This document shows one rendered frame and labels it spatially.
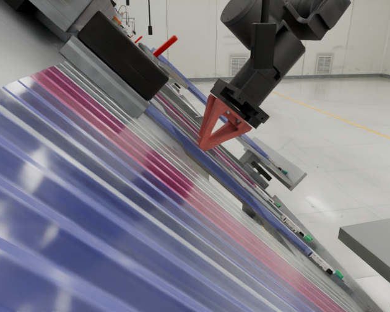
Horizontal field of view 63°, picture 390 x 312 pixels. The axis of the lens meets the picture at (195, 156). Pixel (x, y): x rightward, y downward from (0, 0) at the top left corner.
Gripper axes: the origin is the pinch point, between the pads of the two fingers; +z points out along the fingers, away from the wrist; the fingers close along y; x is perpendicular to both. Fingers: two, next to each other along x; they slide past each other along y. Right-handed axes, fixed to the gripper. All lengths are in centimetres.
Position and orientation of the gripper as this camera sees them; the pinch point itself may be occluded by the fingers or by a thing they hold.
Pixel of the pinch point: (203, 142)
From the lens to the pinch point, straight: 49.3
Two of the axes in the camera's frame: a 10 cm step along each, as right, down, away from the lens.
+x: 7.5, 5.4, 3.8
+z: -6.3, 7.6, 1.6
